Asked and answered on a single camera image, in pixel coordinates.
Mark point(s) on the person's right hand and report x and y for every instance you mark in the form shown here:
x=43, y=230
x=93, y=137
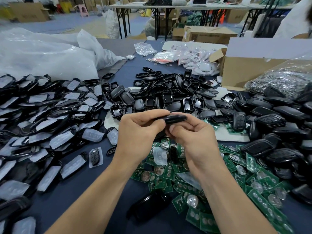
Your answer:
x=200, y=143

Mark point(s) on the person's left hand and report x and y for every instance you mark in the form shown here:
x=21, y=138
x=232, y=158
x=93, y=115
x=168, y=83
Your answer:
x=139, y=139

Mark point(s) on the pile of black shell halves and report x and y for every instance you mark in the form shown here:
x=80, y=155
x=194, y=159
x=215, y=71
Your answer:
x=175, y=92

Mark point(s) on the lone glossy black shell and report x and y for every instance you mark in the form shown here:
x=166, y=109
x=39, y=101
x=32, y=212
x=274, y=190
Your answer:
x=147, y=207

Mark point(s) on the pile of green circuit boards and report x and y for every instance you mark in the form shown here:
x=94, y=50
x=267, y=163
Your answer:
x=253, y=190

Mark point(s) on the pile of assembled black fobs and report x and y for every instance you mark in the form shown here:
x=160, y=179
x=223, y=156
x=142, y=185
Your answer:
x=278, y=129

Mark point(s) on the pile of shells with pads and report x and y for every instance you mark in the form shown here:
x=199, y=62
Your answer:
x=44, y=129

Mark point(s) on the person's right forearm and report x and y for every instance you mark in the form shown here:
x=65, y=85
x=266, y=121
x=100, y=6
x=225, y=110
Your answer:
x=239, y=207

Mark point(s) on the person's left forearm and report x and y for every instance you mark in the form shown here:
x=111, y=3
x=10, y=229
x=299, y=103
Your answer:
x=90, y=202

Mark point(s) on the clear plastic film piece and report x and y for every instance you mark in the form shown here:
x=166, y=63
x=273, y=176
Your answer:
x=160, y=156

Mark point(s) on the black rubber button pad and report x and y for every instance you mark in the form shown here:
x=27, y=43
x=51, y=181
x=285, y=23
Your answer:
x=173, y=153

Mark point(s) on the small black button strip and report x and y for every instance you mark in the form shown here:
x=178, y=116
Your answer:
x=111, y=150

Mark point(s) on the small white object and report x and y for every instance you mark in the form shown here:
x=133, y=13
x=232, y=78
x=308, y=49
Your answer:
x=130, y=57

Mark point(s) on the heap of clear parts bags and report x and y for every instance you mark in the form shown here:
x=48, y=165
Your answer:
x=199, y=61

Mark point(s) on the clear bag with red label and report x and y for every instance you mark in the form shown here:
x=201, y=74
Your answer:
x=163, y=57

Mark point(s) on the small crumpled clear plastic bag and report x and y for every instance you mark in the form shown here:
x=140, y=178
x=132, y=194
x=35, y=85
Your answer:
x=145, y=49

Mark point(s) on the large open cardboard box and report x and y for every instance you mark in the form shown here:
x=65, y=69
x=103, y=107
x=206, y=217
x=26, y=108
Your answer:
x=253, y=70

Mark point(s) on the clear bag of metal parts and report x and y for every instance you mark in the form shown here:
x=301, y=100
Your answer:
x=287, y=80

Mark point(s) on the brown cardboard box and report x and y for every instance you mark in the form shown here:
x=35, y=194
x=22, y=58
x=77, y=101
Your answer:
x=210, y=35

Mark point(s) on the white sack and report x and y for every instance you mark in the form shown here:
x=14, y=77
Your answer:
x=111, y=24

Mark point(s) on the large white plastic bag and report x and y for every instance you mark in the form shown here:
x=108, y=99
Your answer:
x=41, y=56

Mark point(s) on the heap of black parts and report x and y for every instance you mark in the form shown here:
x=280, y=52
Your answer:
x=158, y=1

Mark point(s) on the pink plastic stool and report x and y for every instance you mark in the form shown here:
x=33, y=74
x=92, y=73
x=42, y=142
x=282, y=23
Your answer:
x=83, y=10

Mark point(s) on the long white table top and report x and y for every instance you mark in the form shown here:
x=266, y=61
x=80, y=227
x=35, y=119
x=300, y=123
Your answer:
x=229, y=6

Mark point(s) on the open laptop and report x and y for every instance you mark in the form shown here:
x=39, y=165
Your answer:
x=200, y=0

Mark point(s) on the tan cardboard box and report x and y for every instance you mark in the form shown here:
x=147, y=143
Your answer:
x=27, y=12

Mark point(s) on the black metal table frame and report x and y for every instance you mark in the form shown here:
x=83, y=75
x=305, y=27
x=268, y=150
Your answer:
x=122, y=22

